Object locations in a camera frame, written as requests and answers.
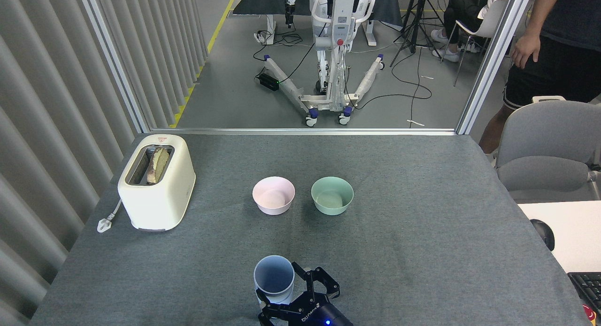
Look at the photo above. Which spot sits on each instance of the silver frame post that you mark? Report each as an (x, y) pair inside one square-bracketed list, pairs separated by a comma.
[(493, 63), (115, 63)]

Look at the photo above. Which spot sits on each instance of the red yellow object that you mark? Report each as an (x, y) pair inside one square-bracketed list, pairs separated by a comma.
[(592, 315)]

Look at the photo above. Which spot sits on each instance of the grey office chair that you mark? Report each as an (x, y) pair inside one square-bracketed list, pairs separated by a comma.
[(544, 138), (548, 98)]

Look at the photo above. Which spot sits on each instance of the black computer mouse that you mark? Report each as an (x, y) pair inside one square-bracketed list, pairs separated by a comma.
[(544, 234)]

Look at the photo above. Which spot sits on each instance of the black hanging robot arm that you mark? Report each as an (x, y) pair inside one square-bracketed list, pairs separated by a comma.
[(290, 6)]

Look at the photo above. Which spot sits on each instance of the black power box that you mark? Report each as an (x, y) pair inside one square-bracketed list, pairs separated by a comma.
[(267, 81)]

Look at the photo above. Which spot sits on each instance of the person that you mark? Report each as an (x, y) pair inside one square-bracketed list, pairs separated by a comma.
[(558, 58), (462, 11)]

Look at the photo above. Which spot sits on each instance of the silver frame rail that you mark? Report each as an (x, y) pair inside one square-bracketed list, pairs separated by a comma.
[(300, 131)]

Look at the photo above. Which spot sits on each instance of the black keyboard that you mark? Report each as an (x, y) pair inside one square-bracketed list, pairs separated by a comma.
[(588, 288)]

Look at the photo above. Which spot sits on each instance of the white desk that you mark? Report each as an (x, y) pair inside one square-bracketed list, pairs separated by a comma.
[(573, 227)]

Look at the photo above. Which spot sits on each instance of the grey table cloth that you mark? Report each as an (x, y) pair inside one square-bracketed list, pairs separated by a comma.
[(399, 199)]

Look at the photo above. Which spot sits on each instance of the toasted bread slice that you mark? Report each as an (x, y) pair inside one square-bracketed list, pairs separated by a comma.
[(158, 165)]

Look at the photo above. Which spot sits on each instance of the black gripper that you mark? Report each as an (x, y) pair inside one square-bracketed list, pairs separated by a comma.
[(319, 316)]

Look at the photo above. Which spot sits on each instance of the cream white toaster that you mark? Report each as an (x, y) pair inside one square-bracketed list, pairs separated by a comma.
[(159, 204)]

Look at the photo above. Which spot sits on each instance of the white stand on wheels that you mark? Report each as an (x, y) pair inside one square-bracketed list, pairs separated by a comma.
[(340, 20)]

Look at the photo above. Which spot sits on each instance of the green bowl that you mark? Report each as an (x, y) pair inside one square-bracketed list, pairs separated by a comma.
[(332, 199)]

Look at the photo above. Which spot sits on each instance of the white power strip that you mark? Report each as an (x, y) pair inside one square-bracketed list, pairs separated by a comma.
[(259, 37)]

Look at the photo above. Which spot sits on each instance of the pink bowl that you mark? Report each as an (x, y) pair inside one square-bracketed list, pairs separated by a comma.
[(273, 197)]

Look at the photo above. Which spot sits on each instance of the white chair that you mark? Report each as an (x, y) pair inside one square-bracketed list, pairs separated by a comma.
[(490, 23)]

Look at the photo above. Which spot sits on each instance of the black tripod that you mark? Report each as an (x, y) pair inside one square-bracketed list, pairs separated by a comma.
[(415, 16)]

